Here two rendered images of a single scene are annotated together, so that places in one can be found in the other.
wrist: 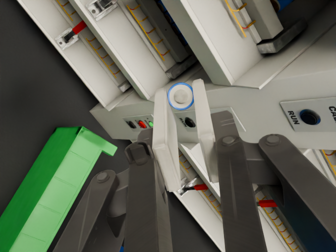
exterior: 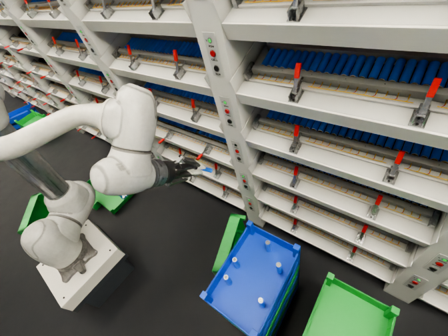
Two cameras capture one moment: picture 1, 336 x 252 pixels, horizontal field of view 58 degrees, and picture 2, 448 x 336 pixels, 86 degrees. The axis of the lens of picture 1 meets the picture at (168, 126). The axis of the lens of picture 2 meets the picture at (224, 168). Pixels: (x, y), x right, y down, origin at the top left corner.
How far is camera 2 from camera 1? 87 cm
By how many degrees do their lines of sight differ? 52
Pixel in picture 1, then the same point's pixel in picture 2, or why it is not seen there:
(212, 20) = (222, 157)
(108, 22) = (221, 178)
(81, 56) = (231, 198)
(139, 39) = (230, 177)
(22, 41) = (219, 207)
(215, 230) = (329, 247)
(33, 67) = (224, 213)
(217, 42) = (225, 160)
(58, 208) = (229, 240)
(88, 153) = (235, 220)
